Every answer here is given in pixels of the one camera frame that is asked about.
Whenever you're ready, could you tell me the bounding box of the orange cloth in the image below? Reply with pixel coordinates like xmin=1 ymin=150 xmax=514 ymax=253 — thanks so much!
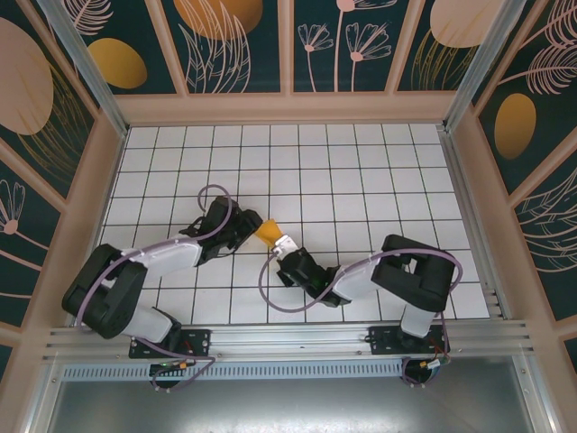
xmin=252 ymin=218 xmax=286 ymax=252

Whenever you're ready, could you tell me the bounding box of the grey metal sheet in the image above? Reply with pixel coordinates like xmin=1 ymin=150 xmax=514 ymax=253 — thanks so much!
xmin=26 ymin=355 xmax=558 ymax=433

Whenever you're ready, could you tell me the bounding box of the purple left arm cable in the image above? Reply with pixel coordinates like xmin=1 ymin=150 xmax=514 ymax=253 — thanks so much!
xmin=76 ymin=183 xmax=235 ymax=392

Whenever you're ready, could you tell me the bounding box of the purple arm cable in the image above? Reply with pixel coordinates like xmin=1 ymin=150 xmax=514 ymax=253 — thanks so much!
xmin=259 ymin=250 xmax=465 ymax=389
xmin=76 ymin=183 xmax=235 ymax=392

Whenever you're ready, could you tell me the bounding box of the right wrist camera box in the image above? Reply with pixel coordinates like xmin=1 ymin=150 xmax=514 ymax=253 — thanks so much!
xmin=272 ymin=234 xmax=299 ymax=257

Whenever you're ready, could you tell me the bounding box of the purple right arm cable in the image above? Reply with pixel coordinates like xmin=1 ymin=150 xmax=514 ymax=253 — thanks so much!
xmin=259 ymin=250 xmax=465 ymax=389

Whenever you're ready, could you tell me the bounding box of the aluminium mounting rail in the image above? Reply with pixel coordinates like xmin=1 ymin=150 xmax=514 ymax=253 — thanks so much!
xmin=42 ymin=318 xmax=537 ymax=362

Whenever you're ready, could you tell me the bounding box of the slotted grey cable duct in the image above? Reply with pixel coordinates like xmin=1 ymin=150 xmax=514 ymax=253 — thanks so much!
xmin=60 ymin=358 xmax=407 ymax=383

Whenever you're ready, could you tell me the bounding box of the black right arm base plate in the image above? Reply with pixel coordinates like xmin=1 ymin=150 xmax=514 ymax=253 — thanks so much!
xmin=368 ymin=325 xmax=452 ymax=355

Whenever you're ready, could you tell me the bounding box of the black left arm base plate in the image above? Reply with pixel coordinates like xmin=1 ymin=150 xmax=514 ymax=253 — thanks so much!
xmin=128 ymin=327 xmax=213 ymax=360

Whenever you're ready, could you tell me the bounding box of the aluminium side rail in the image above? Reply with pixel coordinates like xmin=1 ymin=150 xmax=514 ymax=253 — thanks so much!
xmin=438 ymin=127 xmax=514 ymax=322

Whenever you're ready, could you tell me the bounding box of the aluminium frame post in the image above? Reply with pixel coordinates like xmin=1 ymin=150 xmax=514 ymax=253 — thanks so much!
xmin=35 ymin=0 xmax=131 ymax=138
xmin=443 ymin=0 xmax=529 ymax=133

